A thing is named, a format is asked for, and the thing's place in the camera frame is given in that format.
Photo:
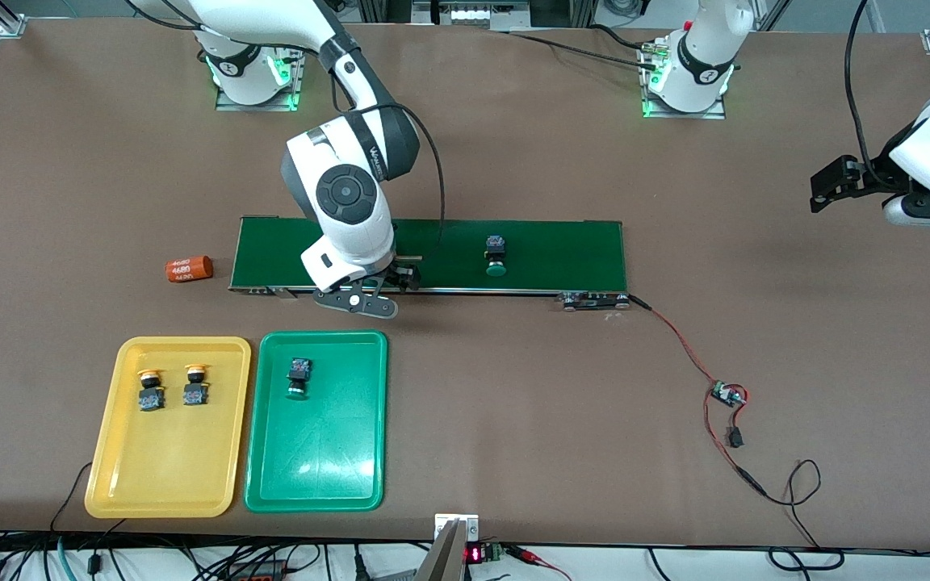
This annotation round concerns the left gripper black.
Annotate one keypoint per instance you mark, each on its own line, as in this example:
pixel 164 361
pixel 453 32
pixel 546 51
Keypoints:
pixel 869 181

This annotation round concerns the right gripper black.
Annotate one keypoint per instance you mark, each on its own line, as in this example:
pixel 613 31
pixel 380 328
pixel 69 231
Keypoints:
pixel 397 276

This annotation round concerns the green push button switch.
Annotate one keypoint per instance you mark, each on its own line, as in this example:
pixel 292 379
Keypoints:
pixel 496 246
pixel 298 373

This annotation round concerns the orange cylinder printed 4680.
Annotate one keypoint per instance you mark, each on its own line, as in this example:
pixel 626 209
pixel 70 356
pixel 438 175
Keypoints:
pixel 189 269

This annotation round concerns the yellow push button switch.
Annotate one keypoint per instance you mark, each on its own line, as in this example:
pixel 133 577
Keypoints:
pixel 150 397
pixel 194 393

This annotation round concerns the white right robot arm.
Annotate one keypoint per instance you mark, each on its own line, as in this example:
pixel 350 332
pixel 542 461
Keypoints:
pixel 344 194

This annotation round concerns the green conveyor belt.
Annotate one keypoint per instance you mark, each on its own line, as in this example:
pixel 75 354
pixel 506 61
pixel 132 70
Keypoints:
pixel 554 258

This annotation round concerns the green plastic tray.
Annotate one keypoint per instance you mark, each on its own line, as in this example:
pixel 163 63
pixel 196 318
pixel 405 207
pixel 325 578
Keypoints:
pixel 328 452

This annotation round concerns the small motor controller board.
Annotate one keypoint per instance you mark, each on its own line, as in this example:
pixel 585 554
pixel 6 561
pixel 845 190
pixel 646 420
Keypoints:
pixel 727 394

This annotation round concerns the white device with ports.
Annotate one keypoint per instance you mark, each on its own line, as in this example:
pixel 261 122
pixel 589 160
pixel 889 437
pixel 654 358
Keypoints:
pixel 469 14

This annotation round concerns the red digit display module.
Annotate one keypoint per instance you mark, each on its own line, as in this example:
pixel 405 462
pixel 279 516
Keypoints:
pixel 474 554

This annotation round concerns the grey metal bar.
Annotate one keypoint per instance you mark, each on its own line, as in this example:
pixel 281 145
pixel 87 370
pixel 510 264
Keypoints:
pixel 441 561

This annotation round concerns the yellow plastic tray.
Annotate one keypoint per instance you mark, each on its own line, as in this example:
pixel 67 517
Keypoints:
pixel 166 460

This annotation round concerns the red clip lead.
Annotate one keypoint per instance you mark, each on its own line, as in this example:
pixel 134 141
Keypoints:
pixel 531 556

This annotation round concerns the black red power strip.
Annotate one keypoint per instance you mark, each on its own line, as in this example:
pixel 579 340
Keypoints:
pixel 259 571

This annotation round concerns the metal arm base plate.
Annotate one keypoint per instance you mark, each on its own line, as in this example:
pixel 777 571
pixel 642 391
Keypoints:
pixel 683 114
pixel 255 106

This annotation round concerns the small metal bracket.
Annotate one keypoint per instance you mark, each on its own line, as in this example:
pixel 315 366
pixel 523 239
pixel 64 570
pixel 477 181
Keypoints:
pixel 469 526

